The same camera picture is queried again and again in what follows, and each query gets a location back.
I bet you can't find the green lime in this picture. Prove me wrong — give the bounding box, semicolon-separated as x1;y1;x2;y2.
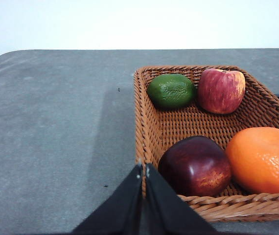
147;74;197;110

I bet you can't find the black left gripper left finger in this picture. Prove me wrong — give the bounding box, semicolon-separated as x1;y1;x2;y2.
73;164;143;235

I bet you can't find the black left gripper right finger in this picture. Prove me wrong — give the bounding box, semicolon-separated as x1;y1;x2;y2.
145;163;218;235

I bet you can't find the dark red apple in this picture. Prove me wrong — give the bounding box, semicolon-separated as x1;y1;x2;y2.
158;136;232;197

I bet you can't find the red yellow apple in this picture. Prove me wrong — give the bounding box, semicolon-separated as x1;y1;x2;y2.
198;68;246;114

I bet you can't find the orange tangerine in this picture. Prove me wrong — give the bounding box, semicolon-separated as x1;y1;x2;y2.
226;127;279;194

